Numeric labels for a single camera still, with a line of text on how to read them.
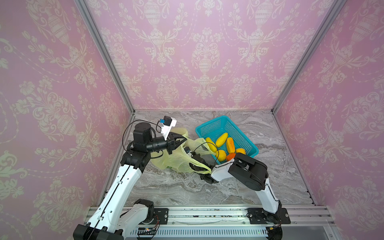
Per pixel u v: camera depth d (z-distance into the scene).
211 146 0.97
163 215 0.74
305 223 0.73
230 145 0.95
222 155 0.90
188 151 0.80
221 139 0.99
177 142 0.66
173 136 0.60
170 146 0.58
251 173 0.53
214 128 1.06
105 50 0.85
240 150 0.94
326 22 0.73
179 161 0.73
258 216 0.74
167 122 0.58
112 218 0.39
